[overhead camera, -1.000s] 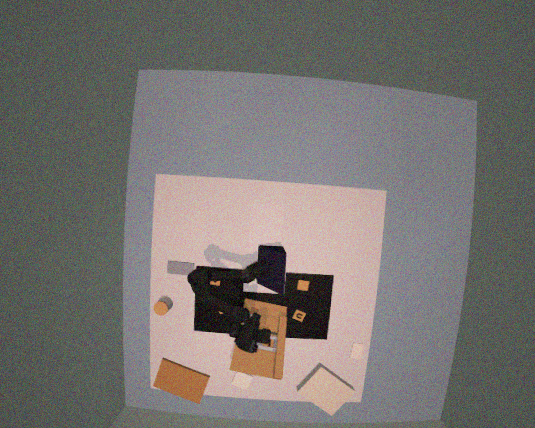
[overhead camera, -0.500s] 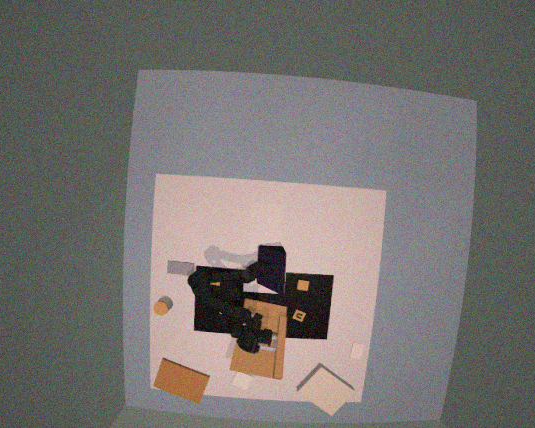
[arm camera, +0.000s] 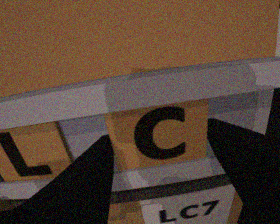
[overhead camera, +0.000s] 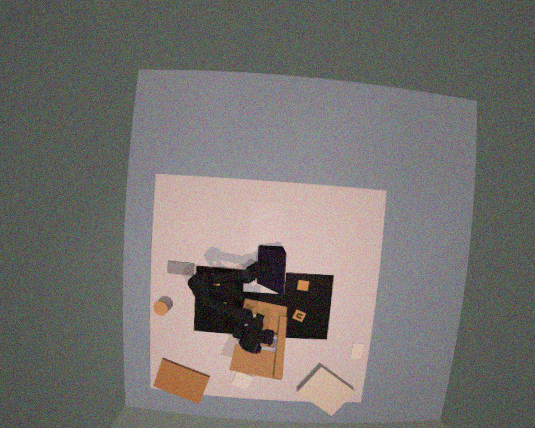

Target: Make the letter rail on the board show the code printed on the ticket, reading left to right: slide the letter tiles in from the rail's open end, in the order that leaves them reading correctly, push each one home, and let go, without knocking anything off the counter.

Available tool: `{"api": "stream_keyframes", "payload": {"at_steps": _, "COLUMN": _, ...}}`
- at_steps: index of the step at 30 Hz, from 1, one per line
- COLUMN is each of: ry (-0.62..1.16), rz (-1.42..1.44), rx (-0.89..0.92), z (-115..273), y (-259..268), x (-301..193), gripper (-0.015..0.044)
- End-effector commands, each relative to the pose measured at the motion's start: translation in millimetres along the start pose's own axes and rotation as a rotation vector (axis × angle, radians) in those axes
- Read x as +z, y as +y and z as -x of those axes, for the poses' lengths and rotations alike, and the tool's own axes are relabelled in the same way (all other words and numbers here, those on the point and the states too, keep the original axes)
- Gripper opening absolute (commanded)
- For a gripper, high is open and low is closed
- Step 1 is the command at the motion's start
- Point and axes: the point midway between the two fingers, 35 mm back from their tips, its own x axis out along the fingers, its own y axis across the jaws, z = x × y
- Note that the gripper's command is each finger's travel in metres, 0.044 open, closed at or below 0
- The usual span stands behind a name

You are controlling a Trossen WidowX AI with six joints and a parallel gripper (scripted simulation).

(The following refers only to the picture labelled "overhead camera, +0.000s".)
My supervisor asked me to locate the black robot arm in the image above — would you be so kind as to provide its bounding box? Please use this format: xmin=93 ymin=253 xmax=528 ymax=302
xmin=188 ymin=260 xmax=271 ymax=354

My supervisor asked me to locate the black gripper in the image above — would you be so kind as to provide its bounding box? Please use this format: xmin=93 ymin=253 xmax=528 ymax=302
xmin=232 ymin=323 xmax=274 ymax=345

